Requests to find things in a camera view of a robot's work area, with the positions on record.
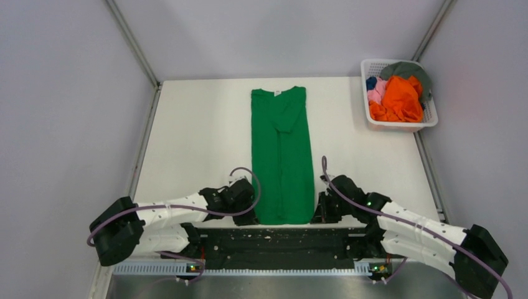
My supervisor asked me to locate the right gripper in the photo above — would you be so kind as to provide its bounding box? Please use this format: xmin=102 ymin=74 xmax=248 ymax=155
xmin=311 ymin=191 xmax=354 ymax=224

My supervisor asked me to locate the green t-shirt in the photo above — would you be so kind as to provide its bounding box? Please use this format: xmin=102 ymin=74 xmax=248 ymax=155
xmin=251 ymin=86 xmax=315 ymax=225

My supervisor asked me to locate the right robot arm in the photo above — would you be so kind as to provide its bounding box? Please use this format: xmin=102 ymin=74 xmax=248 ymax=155
xmin=314 ymin=175 xmax=513 ymax=298

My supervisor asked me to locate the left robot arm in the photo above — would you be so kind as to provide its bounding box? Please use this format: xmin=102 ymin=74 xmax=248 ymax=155
xmin=87 ymin=177 xmax=258 ymax=267

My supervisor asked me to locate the pink garment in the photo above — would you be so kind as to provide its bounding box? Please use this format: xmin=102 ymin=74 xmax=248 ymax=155
xmin=367 ymin=77 xmax=387 ymax=104

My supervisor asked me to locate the orange t-shirt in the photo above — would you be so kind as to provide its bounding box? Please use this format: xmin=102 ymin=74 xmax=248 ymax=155
xmin=369 ymin=76 xmax=423 ymax=123

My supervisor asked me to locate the dark blue garment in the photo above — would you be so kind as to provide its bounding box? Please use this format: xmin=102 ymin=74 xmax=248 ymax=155
xmin=365 ymin=76 xmax=378 ymax=91

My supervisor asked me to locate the grey-green garment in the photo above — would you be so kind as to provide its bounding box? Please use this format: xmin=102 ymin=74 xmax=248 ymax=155
xmin=380 ymin=61 xmax=433 ymax=102

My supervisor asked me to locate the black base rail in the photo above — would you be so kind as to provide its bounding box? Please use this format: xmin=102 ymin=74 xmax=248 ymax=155
xmin=180 ymin=228 xmax=397 ymax=270

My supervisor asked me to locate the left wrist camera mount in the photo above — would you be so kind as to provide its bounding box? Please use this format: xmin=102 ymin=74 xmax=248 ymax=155
xmin=228 ymin=175 xmax=247 ymax=186

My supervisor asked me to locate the white cable duct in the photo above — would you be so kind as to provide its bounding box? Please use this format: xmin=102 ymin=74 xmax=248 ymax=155
xmin=113 ymin=260 xmax=372 ymax=277

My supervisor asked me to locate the left corner aluminium post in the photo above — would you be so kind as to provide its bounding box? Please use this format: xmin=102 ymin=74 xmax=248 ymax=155
xmin=103 ymin=0 xmax=161 ymax=88

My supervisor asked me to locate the corner aluminium post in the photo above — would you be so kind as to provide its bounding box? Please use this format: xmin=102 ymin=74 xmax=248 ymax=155
xmin=411 ymin=0 xmax=458 ymax=62
xmin=103 ymin=0 xmax=161 ymax=88

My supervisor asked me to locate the right corner aluminium post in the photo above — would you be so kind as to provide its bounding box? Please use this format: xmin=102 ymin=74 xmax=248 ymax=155
xmin=411 ymin=0 xmax=458 ymax=62

